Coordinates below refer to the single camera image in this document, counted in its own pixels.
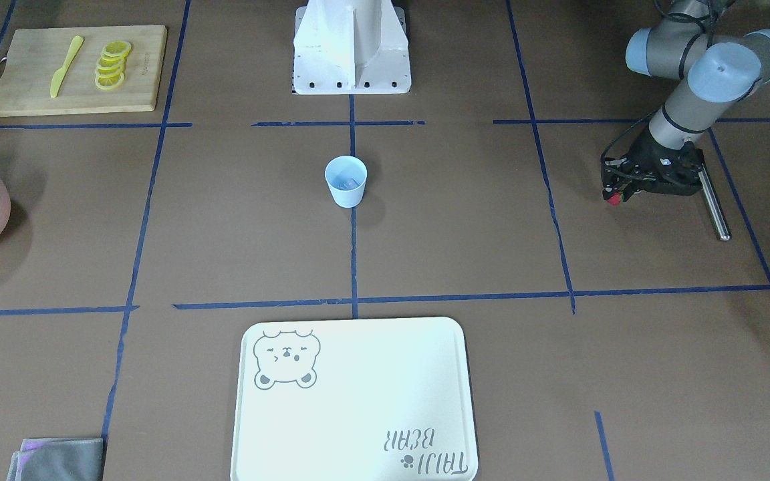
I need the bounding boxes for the grey folded cloth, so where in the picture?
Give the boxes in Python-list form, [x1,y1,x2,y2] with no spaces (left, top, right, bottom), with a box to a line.
[6,438,105,480]

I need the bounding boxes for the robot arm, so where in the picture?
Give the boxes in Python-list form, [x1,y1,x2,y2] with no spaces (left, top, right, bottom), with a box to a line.
[601,1,770,205]

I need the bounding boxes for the wooden cutting board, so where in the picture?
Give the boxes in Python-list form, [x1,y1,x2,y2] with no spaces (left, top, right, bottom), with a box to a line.
[0,25,167,118]

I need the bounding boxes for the yellow plastic knife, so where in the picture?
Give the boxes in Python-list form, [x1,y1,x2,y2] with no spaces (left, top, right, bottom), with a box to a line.
[49,35,84,98]

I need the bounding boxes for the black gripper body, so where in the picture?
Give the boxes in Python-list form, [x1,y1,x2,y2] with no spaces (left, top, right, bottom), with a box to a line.
[601,129,704,201]

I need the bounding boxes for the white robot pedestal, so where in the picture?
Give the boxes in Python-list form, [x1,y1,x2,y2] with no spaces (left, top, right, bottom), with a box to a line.
[291,1,412,96]

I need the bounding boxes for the light blue cup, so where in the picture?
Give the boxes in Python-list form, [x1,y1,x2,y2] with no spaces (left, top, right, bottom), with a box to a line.
[324,156,368,209]

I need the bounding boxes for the lemon slices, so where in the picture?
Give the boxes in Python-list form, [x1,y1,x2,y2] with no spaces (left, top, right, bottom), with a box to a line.
[94,39,132,91]

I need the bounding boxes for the steel muddler black tip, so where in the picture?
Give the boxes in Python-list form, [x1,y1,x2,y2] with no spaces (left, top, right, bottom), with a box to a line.
[698,164,731,243]

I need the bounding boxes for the cream bear tray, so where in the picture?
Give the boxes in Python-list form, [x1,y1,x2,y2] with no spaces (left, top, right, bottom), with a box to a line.
[229,317,479,480]

